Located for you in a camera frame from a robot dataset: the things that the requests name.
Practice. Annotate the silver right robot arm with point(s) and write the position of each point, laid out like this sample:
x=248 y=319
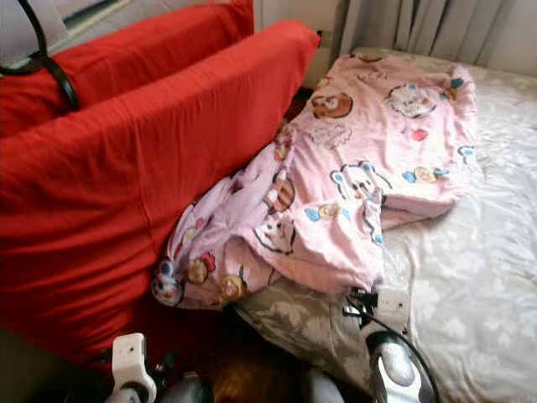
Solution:
x=398 y=374

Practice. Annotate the grey robot left leg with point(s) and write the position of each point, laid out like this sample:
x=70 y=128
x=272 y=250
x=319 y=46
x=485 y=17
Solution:
x=185 y=390

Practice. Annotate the grey robot leg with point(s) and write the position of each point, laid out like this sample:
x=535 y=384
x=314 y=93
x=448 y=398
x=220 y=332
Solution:
x=185 y=390
x=323 y=388

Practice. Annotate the grey robot right leg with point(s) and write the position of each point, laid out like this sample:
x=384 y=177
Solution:
x=323 y=388

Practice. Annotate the bed with beige floral sheet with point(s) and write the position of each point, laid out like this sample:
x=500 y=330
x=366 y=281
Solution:
x=478 y=277

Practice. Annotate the pink cartoon print blanket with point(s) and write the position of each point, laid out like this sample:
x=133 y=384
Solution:
x=361 y=151

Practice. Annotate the long red cushion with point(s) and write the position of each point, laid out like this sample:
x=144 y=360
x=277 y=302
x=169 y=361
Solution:
x=159 y=59
x=117 y=210

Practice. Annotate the grey curtain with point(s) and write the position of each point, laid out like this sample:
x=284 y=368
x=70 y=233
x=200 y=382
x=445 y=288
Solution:
x=428 y=29

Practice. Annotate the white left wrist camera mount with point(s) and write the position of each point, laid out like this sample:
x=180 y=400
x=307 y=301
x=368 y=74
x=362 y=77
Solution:
x=132 y=361

